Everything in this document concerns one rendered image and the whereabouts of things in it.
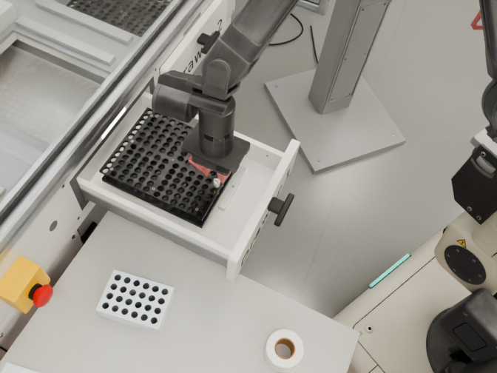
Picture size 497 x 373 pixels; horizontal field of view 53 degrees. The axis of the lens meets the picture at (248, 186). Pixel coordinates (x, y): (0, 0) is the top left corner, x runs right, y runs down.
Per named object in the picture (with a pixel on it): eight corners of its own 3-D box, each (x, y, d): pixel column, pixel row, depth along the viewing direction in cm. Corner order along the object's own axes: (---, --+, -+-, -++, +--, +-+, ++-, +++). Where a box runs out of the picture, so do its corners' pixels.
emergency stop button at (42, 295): (58, 291, 87) (52, 284, 84) (44, 311, 85) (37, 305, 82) (44, 284, 88) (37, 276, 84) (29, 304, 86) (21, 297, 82)
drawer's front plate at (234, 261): (292, 169, 108) (300, 140, 99) (233, 283, 94) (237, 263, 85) (285, 166, 109) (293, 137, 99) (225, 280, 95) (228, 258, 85)
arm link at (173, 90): (231, 64, 69) (247, 55, 77) (155, 40, 70) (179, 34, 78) (214, 142, 74) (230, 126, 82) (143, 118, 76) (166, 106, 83)
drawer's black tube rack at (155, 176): (240, 166, 105) (243, 149, 100) (201, 234, 97) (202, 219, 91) (149, 125, 109) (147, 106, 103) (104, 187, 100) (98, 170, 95)
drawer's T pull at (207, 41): (220, 35, 116) (220, 30, 114) (205, 55, 112) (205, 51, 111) (206, 29, 116) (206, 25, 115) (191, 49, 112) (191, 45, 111)
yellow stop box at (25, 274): (55, 281, 90) (44, 267, 83) (29, 317, 86) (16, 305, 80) (31, 269, 90) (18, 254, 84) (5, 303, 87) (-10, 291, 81)
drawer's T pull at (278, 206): (293, 197, 96) (295, 193, 94) (279, 228, 92) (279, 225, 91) (277, 189, 96) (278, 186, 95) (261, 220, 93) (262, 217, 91)
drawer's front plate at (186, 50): (225, 28, 128) (228, -8, 119) (169, 105, 114) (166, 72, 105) (220, 25, 128) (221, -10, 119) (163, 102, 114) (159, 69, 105)
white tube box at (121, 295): (175, 293, 98) (174, 287, 95) (160, 334, 94) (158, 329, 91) (116, 275, 99) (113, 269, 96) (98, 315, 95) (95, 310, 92)
